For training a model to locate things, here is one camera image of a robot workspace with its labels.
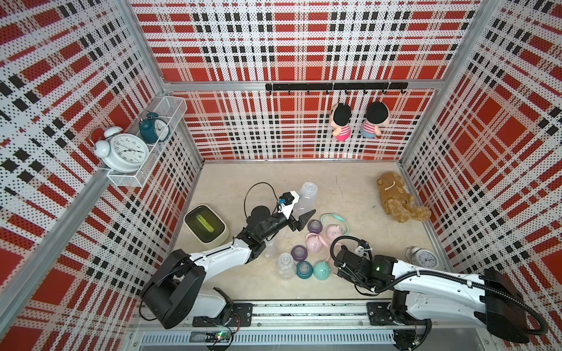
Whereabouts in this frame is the doll with pink pants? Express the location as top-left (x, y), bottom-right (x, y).
top-left (329, 103), bottom-right (351, 142)

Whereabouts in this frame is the green circuit board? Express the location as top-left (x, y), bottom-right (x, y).
top-left (189, 331), bottom-right (232, 344)

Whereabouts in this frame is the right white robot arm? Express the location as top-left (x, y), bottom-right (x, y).
top-left (329, 235), bottom-right (549, 344)

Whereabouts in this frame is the teal alarm clock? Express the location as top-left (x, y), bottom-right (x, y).
top-left (139, 112), bottom-right (171, 144)

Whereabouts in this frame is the mint green bottle cap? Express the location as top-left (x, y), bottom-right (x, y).
top-left (313, 261), bottom-right (332, 281)

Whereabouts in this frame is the small white alarm clock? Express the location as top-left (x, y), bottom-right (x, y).
top-left (405, 247), bottom-right (440, 269)

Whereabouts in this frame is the clear baby bottle middle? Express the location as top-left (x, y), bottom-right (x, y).
top-left (263, 237), bottom-right (279, 258)

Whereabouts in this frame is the white green sterilizer box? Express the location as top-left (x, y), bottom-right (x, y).
top-left (184, 204), bottom-right (230, 248)

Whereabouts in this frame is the clear baby bottle top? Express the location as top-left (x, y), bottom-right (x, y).
top-left (292, 182), bottom-right (318, 219)

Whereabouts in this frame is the brown teddy bear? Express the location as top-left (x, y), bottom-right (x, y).
top-left (377, 171), bottom-right (432, 223)

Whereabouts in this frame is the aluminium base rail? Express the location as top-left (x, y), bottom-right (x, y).
top-left (131, 299), bottom-right (444, 347)

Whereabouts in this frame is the large white alarm clock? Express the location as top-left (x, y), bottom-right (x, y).
top-left (94, 127), bottom-right (150, 173)

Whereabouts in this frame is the pink pig cap right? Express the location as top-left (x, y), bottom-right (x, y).
top-left (324, 225), bottom-right (343, 244)

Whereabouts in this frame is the black hook rail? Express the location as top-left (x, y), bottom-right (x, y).
top-left (265, 82), bottom-right (409, 92)

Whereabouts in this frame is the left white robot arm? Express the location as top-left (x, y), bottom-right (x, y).
top-left (140, 206), bottom-right (316, 329)

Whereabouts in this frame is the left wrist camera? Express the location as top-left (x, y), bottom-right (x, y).
top-left (277, 191), bottom-right (299, 219)

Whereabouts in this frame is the pink pig cap left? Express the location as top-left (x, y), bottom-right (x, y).
top-left (305, 233), bottom-right (324, 254)

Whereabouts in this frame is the clear baby bottle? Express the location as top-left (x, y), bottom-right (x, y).
top-left (263, 237), bottom-right (279, 258)
top-left (292, 182), bottom-right (318, 219)
top-left (277, 253), bottom-right (297, 279)

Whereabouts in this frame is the doll with blue pants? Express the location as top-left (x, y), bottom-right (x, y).
top-left (360, 102), bottom-right (390, 139)

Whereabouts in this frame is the pink pig cap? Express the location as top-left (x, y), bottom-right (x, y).
top-left (305, 233), bottom-right (324, 254)
top-left (324, 225), bottom-right (343, 244)

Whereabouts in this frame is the white wire shelf basket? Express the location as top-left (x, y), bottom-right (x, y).
top-left (93, 96), bottom-right (189, 188)

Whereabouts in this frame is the clear baby bottle bottom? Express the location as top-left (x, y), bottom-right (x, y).
top-left (277, 253), bottom-right (297, 279)

